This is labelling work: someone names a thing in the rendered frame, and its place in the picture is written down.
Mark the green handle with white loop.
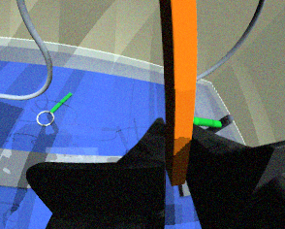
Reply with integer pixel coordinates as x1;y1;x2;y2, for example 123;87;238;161
36;93;73;125

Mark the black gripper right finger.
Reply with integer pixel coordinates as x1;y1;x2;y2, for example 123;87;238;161
185;123;285;229

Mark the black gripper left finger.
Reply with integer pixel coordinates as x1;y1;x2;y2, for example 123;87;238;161
25;118;167;229

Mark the orange handle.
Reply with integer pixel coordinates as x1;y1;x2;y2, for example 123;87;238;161
159;0;197;187

